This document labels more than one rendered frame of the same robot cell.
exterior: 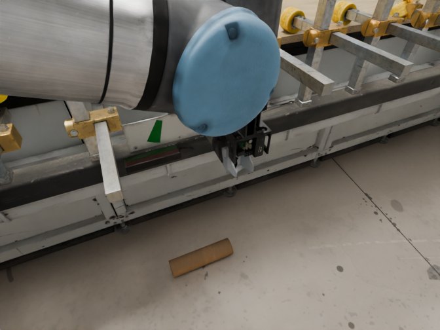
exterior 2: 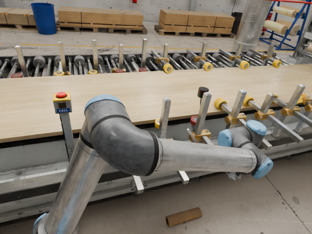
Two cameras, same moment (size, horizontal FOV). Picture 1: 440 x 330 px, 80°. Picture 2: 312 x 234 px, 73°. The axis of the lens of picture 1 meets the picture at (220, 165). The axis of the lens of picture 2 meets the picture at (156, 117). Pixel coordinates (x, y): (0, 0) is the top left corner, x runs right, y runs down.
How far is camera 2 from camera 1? 73 cm
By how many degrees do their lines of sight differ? 9
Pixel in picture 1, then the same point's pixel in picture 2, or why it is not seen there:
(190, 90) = (259, 172)
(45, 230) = (100, 190)
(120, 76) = (249, 170)
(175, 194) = (169, 177)
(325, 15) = (266, 108)
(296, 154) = not seen: hidden behind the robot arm
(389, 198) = (291, 195)
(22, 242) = not seen: hidden behind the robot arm
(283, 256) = (229, 222)
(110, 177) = (183, 173)
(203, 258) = (185, 217)
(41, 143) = not seen: hidden behind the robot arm
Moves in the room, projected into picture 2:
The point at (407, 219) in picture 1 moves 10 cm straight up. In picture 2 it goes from (302, 209) to (307, 203)
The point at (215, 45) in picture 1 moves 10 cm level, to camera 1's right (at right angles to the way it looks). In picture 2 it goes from (265, 167) to (293, 170)
